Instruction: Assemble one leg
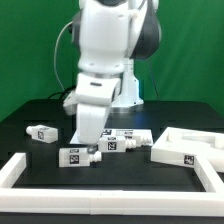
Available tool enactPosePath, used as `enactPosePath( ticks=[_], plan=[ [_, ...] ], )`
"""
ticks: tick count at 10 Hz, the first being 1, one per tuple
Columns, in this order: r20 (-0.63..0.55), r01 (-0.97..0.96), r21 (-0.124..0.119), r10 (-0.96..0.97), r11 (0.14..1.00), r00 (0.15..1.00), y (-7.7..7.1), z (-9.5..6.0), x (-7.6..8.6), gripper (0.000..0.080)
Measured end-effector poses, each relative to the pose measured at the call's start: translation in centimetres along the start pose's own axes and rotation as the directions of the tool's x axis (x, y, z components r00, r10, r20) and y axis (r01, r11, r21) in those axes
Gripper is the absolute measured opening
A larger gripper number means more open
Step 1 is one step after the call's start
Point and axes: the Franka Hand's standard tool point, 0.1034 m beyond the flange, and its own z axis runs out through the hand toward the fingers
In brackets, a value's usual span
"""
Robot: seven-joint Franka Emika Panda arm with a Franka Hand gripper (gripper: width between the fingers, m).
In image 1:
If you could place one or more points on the white U-shaped fence frame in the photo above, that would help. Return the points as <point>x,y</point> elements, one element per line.
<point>209,202</point>

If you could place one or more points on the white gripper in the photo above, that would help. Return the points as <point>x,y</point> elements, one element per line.
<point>90,123</point>

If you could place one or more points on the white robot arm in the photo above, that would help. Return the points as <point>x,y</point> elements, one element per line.
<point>111,35</point>

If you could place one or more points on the white tag sheet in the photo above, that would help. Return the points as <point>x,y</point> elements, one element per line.
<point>119,132</point>

